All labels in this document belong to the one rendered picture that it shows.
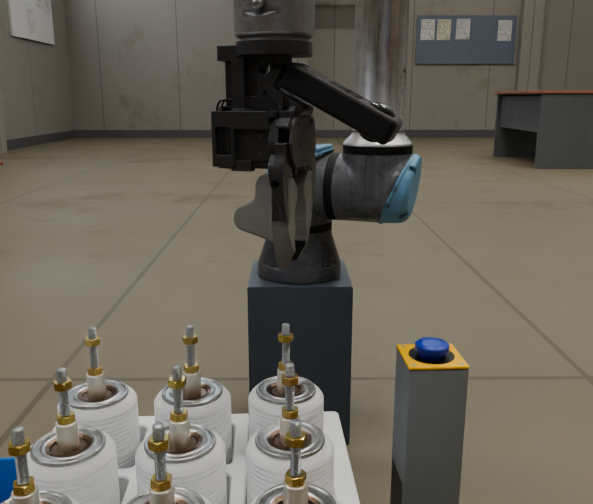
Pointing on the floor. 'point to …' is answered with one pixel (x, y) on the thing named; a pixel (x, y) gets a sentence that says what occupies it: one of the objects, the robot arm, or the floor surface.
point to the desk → (555, 127)
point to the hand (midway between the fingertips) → (296, 252)
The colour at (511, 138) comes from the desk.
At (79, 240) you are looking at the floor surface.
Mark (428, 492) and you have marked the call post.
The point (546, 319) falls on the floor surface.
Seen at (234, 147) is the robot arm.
